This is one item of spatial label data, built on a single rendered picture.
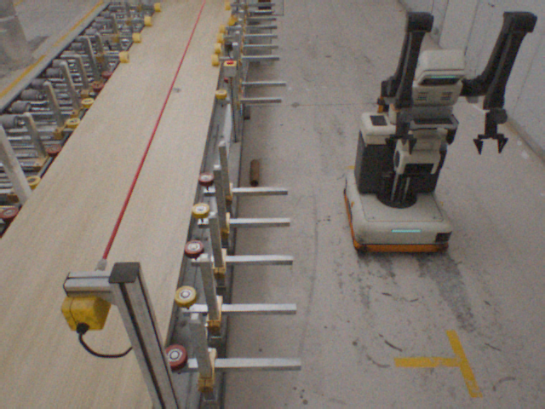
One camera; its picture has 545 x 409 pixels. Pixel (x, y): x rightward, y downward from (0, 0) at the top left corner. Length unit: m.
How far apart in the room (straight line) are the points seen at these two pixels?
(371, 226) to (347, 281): 0.39
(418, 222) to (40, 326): 2.23
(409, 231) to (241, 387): 1.42
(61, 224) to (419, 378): 1.94
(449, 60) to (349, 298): 1.47
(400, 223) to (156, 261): 1.70
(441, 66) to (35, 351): 2.13
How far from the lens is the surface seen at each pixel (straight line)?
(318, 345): 2.62
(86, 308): 0.72
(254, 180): 3.60
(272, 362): 1.55
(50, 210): 2.27
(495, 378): 2.75
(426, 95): 2.53
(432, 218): 3.07
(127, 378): 1.55
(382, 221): 2.96
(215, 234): 1.72
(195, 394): 1.79
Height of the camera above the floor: 2.19
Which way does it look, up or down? 39 degrees down
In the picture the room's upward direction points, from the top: 2 degrees counter-clockwise
